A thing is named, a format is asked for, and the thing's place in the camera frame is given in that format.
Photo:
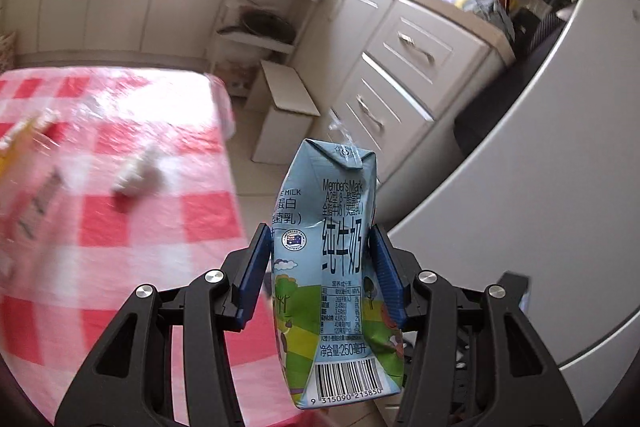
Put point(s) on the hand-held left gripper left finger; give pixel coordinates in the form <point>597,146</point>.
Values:
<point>252,268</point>

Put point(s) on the crumpled white tissue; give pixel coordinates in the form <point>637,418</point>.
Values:
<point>140,172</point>

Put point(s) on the blue yellow bag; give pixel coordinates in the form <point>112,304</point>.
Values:
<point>485,7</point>

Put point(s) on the cream drawer cabinet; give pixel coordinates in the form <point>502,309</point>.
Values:
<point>400,72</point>

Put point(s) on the white refrigerator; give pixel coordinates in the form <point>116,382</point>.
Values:
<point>550,182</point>

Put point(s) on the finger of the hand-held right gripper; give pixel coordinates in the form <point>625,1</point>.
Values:
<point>517,289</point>

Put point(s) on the white cardboard box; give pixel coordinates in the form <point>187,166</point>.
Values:
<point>285,127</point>

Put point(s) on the dark frying pan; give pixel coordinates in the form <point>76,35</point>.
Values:
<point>260,24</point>

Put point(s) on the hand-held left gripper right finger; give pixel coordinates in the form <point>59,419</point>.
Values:
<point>385,268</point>

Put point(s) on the red white checkered tablecloth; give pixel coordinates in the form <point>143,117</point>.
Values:
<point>165,232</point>

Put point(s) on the light blue milk carton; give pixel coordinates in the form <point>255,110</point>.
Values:
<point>340,257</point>

